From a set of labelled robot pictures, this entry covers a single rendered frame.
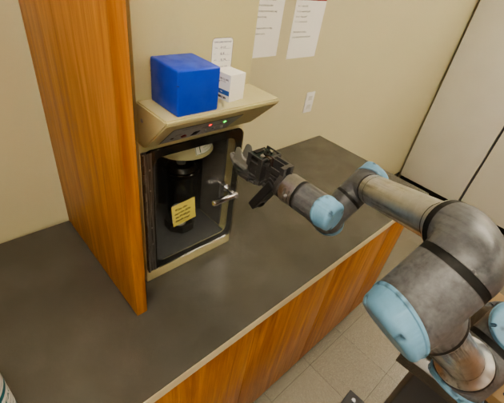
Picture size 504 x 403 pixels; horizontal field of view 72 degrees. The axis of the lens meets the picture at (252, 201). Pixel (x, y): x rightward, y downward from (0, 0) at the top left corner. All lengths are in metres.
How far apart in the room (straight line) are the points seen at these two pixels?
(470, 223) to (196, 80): 0.52
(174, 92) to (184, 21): 0.16
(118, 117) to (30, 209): 0.74
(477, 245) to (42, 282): 1.07
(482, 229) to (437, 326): 0.15
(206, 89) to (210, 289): 0.62
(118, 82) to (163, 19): 0.18
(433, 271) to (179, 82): 0.52
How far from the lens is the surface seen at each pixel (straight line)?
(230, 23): 0.87
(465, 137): 3.67
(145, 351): 1.00
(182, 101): 0.71
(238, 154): 0.94
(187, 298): 1.08
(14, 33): 1.14
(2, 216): 1.34
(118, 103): 0.66
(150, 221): 0.95
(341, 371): 2.18
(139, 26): 0.75
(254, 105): 0.83
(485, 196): 3.77
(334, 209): 0.78
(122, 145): 0.70
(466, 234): 0.58
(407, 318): 0.55
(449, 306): 0.56
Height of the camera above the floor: 1.80
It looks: 36 degrees down
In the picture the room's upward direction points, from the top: 10 degrees clockwise
